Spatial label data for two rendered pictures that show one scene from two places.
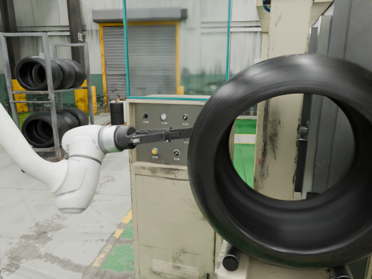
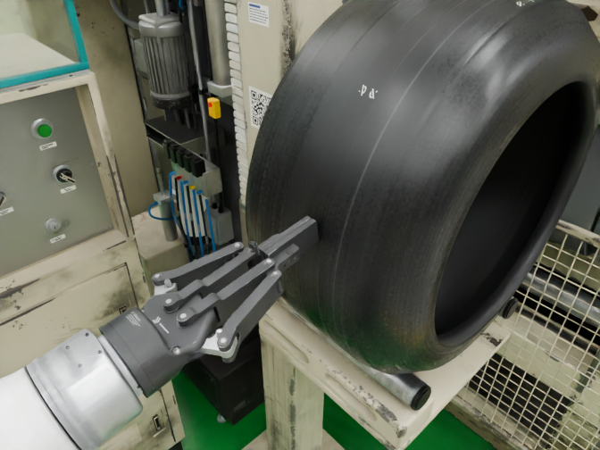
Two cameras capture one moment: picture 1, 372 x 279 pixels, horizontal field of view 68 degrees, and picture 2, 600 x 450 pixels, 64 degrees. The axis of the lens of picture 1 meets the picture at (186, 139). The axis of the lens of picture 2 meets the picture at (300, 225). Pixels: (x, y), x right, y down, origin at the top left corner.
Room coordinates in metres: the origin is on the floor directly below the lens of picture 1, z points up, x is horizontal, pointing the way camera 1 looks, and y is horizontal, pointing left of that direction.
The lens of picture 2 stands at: (0.58, 0.36, 1.55)
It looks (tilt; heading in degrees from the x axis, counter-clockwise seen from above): 36 degrees down; 300
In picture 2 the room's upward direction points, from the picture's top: straight up
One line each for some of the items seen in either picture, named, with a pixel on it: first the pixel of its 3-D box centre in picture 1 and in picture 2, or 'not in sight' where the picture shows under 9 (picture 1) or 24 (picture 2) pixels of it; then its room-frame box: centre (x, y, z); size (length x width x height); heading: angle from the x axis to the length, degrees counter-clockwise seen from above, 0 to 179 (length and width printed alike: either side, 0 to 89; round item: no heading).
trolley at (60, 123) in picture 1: (56, 102); not in sight; (4.35, 2.04, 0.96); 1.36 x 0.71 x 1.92; 172
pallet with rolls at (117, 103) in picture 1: (120, 112); not in sight; (7.35, 1.77, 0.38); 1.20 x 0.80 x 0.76; 0
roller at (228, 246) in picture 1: (237, 230); (340, 336); (0.81, -0.17, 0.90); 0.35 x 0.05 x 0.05; 163
